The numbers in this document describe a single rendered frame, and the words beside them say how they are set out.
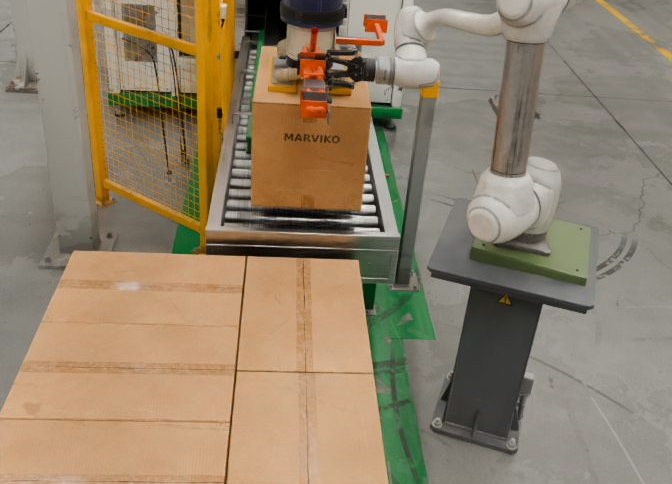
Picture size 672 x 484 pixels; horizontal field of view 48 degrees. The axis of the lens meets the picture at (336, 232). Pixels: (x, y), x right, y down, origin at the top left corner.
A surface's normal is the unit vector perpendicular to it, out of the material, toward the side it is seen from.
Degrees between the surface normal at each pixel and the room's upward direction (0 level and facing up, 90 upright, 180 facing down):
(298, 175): 90
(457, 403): 90
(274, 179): 90
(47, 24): 90
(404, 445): 0
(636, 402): 0
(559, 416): 0
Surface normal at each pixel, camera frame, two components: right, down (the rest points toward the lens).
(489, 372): -0.32, 0.48
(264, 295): 0.07, -0.85
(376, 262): 0.05, 0.52
